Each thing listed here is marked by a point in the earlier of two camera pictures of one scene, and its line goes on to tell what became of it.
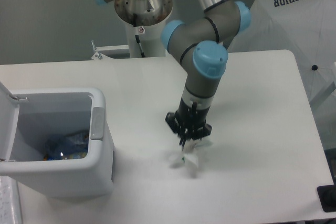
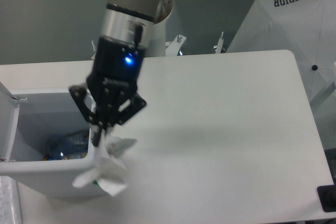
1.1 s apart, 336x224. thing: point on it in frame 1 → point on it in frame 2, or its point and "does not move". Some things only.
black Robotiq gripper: [188, 120] → [116, 67]
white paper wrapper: [189, 155] → [110, 170]
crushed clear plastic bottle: [72, 147] does not move
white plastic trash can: [56, 142] does not move
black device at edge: [327, 195] does not move
